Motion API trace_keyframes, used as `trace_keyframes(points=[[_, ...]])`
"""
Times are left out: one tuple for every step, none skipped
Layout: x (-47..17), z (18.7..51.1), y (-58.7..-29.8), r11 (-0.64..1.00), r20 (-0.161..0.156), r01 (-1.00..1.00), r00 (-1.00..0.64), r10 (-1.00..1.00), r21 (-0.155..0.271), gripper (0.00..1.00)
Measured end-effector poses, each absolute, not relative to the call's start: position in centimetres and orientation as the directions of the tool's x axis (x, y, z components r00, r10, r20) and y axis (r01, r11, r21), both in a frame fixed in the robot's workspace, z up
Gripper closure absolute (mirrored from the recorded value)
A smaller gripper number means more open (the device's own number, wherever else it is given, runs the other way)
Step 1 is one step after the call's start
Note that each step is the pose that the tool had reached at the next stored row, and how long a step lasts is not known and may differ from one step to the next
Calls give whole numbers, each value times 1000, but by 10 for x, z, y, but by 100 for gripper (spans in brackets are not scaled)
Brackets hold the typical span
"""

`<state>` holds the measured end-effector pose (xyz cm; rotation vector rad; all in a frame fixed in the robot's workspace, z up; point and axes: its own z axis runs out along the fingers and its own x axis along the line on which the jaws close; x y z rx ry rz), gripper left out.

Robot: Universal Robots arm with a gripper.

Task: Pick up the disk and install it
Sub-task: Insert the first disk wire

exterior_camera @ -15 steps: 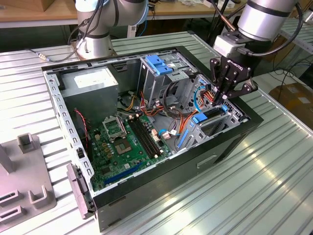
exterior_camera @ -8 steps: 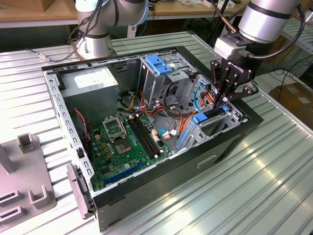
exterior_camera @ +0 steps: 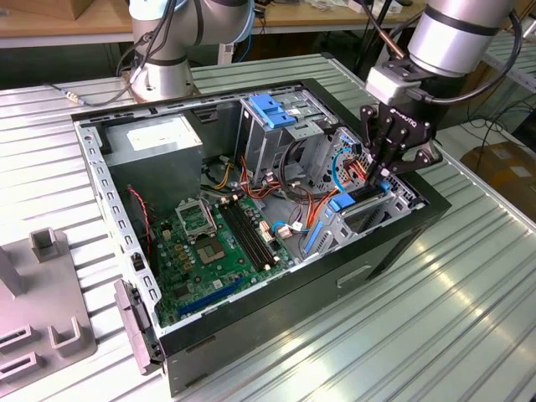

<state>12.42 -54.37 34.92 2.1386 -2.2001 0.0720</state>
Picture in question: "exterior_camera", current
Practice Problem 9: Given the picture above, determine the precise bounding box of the green motherboard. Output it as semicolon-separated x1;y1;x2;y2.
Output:
150;195;298;330

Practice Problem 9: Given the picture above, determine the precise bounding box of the long blue data wire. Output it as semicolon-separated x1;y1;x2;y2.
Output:
332;134;358;194

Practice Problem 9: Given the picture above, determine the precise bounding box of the black open PC case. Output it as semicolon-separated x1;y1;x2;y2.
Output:
70;77;453;398

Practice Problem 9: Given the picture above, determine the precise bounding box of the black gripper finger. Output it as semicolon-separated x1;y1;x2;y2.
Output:
378;128;445;184
358;104;395;186

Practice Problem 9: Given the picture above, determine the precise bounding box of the multicoloured wire bundle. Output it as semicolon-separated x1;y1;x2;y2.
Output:
238;154;336;230

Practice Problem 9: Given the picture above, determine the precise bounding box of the black RAM slot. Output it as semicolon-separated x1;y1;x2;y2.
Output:
237;199;282;264
219;204;268;273
225;203;272;271
232;201;277;267

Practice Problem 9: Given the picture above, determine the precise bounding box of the blue expansion slot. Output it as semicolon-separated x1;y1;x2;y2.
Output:
178;276;248;318

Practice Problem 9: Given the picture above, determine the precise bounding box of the thick black camera cable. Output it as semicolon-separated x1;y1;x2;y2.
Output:
412;12;524;106

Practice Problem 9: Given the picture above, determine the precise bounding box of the yellow black wire bundle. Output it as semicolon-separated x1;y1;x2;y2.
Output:
213;162;235;190

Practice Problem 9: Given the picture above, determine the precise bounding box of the hard disk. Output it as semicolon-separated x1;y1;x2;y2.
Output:
304;179;394;255

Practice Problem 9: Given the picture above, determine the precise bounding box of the plain brown cardboard box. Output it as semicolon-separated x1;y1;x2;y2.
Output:
70;0;131;20

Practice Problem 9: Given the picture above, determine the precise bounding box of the orange red power wire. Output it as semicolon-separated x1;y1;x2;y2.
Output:
307;143;379;232

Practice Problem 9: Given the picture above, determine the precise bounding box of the brown cardboard box with label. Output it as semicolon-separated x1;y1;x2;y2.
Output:
460;141;536;202

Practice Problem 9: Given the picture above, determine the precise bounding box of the metal disk bay cage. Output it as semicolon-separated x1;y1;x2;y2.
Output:
300;144;429;261

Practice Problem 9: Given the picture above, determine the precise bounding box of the metal socket cover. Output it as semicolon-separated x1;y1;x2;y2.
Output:
175;199;219;242

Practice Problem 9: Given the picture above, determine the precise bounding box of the wooden workbench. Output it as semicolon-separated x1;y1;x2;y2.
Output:
0;0;508;80

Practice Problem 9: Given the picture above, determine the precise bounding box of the metal slat side table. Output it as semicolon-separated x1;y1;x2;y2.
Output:
430;33;536;126

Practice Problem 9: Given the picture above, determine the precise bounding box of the grey power supply unit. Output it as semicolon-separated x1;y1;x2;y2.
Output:
102;115;205;219

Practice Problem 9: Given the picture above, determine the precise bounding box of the black cable with metal connector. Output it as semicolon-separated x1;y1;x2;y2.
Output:
45;0;179;106

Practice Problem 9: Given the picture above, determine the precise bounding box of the metal optical drive cage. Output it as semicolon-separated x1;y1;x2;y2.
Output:
234;85;342;185

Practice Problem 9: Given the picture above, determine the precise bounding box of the white connector with wires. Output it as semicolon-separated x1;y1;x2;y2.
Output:
279;209;306;241

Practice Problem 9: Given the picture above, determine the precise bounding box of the red black twisted wire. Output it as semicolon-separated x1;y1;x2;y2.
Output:
126;187;152;257

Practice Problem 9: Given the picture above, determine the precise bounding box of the blue plastic drive latch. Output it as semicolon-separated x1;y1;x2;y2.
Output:
248;94;298;130

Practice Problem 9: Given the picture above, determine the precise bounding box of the grey plastic case latch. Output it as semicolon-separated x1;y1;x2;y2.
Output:
113;279;164;376

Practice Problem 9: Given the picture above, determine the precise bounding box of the black tripod stand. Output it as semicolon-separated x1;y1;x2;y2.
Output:
354;0;393;80

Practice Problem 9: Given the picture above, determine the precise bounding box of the grey parts rack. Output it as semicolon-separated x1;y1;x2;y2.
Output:
0;228;100;399

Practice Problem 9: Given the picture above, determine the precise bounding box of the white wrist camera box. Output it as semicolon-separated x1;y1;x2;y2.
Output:
364;65;424;106

